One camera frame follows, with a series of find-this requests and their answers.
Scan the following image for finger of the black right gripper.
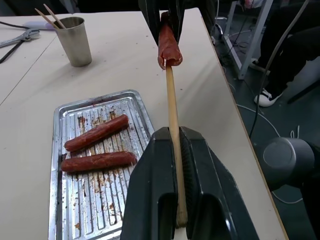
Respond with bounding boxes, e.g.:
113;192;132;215
168;0;186;44
138;0;161;46

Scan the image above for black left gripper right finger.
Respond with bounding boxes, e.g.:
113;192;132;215
179;126;261;240

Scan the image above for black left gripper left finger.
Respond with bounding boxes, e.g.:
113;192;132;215
120;126;180;240

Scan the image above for red sausage with torn end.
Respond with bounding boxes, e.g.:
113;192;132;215
156;11;184;71

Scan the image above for wooden skewer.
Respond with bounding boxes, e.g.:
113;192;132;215
164;65;188;230
34;8;60;29
43;3;67;29

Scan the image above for silver ribbed metal tray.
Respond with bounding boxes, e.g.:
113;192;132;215
48;89;156;240

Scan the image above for silver metal cup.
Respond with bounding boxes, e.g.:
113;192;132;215
53;16;93;68

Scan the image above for dark grey robot body joint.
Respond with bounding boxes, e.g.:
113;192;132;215
262;136;320;194

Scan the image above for white sneaker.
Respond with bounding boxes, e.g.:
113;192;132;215
254;88;285;108

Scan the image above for pale lilac flat object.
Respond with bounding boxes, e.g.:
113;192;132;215
22;20;55;31

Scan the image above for person in black trousers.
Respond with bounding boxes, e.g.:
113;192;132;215
256;0;320;99

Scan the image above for black chair leg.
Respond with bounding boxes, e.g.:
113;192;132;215
286;79;320;105

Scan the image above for silver metal tongs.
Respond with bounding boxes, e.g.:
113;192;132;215
0;28;41;49

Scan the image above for white metal table frame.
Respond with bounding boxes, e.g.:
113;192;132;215
221;0;274;81

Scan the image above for white floor cable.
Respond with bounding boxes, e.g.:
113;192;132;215
236;103;305;205

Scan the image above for grey cable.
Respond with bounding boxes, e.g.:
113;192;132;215
248;0;311;139

